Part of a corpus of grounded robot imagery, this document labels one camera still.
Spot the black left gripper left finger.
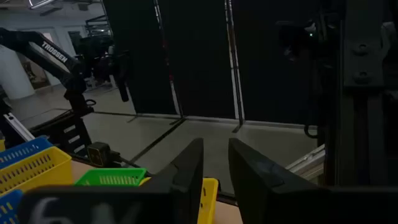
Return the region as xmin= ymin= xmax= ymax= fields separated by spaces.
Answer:
xmin=136 ymin=138 xmax=205 ymax=224

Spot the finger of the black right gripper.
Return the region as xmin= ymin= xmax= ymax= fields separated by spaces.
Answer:
xmin=119 ymin=73 xmax=131 ymax=103

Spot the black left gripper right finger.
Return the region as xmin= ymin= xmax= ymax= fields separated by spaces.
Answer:
xmin=228 ymin=138 xmax=332 ymax=224

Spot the yellow plastic slotted basket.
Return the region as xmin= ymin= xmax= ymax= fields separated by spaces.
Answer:
xmin=0 ymin=146 xmax=74 ymax=195
xmin=139 ymin=176 xmax=220 ymax=224

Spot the green plastic slotted basket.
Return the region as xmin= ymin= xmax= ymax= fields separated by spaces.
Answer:
xmin=73 ymin=167 xmax=147 ymax=187

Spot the blue plastic slotted basket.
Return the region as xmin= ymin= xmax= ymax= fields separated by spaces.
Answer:
xmin=0 ymin=136 xmax=54 ymax=170
xmin=0 ymin=189 xmax=24 ymax=224

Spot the black partition panel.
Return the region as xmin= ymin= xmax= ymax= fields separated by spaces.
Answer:
xmin=228 ymin=0 xmax=324 ymax=125
xmin=155 ymin=0 xmax=240 ymax=121
xmin=102 ymin=0 xmax=178 ymax=116

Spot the black device with green light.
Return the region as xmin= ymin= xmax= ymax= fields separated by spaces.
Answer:
xmin=275 ymin=19 xmax=322 ymax=62

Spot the silver aluminium rail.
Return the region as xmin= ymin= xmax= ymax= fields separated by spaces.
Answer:
xmin=285 ymin=143 xmax=326 ymax=182
xmin=3 ymin=112 xmax=35 ymax=142

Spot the small black table camera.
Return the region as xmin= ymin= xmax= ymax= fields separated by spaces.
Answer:
xmin=86 ymin=141 xmax=113 ymax=167

